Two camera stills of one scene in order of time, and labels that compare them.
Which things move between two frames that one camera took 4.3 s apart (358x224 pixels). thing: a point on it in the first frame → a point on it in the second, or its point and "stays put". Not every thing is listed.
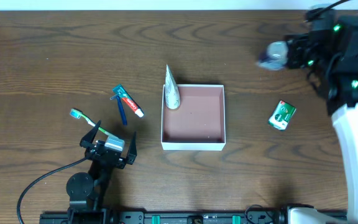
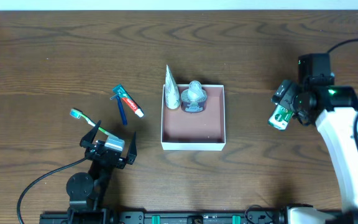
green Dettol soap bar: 281,114 stays put
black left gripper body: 105,153 stays put
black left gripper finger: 87,140 stays put
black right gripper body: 293,51 → 282,94
